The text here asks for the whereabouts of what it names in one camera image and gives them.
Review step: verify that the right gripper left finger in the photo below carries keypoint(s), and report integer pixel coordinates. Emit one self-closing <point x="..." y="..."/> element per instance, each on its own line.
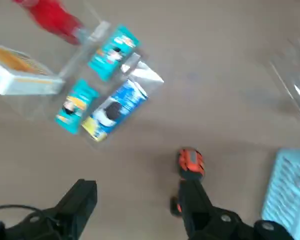
<point x="72" y="212"/>

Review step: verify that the red Coca-Cola bottle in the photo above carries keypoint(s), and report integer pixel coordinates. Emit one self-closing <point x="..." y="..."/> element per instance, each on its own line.
<point x="52" y="17"/>

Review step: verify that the orange black barcode scanner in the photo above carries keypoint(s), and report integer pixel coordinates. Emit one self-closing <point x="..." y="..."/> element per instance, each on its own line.
<point x="190" y="160"/>

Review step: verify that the light blue shopping basket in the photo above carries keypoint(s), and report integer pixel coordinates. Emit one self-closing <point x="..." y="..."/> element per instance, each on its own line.
<point x="285" y="187"/>

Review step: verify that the blue Oreo cookie box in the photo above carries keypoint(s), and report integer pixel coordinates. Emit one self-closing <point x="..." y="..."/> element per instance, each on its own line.
<point x="115" y="112"/>

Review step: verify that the teal snack packet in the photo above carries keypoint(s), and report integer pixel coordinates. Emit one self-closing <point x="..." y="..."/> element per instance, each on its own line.
<point x="75" y="107"/>
<point x="113" y="52"/>

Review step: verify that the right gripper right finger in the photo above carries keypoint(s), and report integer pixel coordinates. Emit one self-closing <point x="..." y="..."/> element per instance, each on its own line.
<point x="205" y="220"/>

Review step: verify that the white orange cookie box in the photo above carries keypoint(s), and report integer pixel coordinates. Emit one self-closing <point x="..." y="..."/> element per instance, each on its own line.
<point x="27" y="82"/>

